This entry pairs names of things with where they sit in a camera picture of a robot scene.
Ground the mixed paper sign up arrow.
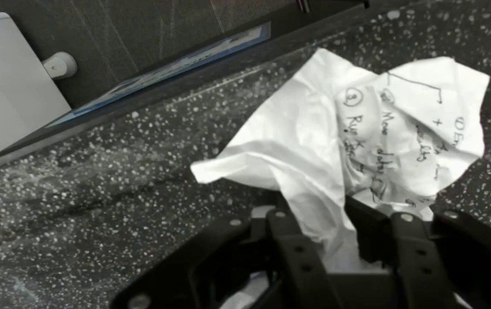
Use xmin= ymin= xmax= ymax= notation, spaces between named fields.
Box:
xmin=47 ymin=23 xmax=273 ymax=131

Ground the black bin door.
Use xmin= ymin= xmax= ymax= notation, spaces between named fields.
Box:
xmin=0 ymin=0 xmax=373 ymax=162

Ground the large white paper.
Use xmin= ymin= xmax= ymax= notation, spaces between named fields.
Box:
xmin=189 ymin=47 xmax=491 ymax=274

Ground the white round caster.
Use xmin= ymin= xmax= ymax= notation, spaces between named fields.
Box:
xmin=42 ymin=51 xmax=79 ymax=81

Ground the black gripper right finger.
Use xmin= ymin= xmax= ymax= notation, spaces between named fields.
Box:
xmin=346 ymin=196 xmax=491 ymax=309

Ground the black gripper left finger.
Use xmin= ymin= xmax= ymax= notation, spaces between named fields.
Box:
xmin=110 ymin=207 xmax=346 ymax=309

